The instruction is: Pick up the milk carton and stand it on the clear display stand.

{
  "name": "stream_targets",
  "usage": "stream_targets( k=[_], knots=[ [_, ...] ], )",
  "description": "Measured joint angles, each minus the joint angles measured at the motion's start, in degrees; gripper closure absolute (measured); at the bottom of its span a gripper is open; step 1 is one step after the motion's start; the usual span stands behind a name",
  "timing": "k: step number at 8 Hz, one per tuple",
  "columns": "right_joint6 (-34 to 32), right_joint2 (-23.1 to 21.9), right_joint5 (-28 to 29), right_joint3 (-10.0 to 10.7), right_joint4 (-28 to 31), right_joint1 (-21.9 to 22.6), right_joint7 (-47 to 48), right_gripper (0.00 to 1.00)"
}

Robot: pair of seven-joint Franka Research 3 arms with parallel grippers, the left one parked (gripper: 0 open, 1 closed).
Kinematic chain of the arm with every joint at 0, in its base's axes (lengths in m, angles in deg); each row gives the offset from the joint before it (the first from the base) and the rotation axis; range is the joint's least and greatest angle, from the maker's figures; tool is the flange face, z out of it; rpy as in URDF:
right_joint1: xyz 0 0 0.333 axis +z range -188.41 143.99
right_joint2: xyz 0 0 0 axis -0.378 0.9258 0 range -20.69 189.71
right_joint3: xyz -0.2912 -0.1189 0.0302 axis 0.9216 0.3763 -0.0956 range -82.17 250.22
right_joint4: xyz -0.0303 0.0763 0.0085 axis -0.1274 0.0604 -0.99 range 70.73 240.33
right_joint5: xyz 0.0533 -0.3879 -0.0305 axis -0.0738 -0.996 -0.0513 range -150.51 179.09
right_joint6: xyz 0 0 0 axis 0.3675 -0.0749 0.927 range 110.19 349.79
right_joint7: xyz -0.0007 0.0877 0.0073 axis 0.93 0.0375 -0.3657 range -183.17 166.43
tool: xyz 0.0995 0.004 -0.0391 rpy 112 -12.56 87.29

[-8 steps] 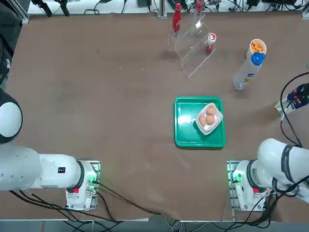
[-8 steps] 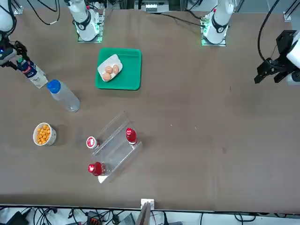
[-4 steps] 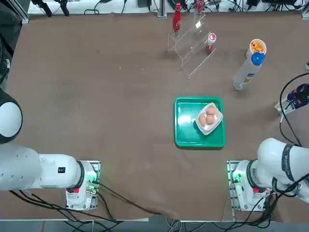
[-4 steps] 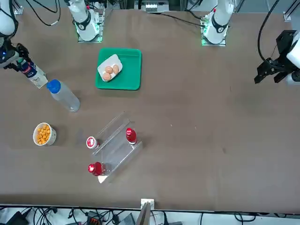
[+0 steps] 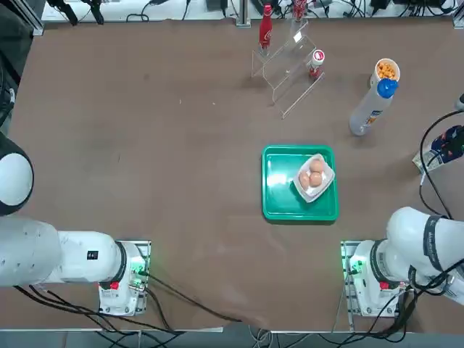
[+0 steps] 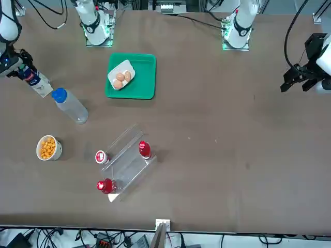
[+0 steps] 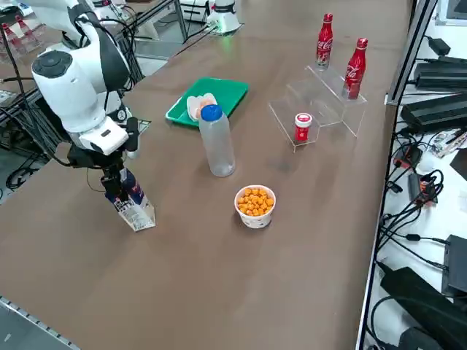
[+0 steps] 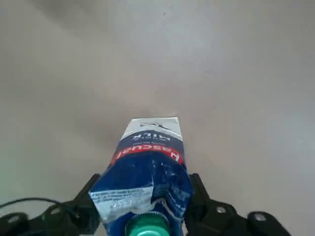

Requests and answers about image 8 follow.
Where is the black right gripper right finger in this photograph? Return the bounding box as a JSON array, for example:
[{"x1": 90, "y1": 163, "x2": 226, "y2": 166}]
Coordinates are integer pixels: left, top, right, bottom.
[{"x1": 183, "y1": 173, "x2": 292, "y2": 236}]

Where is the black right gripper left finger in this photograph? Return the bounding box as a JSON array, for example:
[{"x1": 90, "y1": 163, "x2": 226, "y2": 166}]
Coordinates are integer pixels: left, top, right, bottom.
[{"x1": 0, "y1": 173, "x2": 104, "y2": 236}]

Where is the blue white milk carton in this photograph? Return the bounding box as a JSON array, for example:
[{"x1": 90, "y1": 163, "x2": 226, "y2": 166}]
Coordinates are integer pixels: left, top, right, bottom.
[{"x1": 88, "y1": 117, "x2": 193, "y2": 236}]

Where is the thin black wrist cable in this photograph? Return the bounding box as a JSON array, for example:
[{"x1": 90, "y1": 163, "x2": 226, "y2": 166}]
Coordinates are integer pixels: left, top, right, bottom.
[{"x1": 0, "y1": 197, "x2": 60, "y2": 210}]

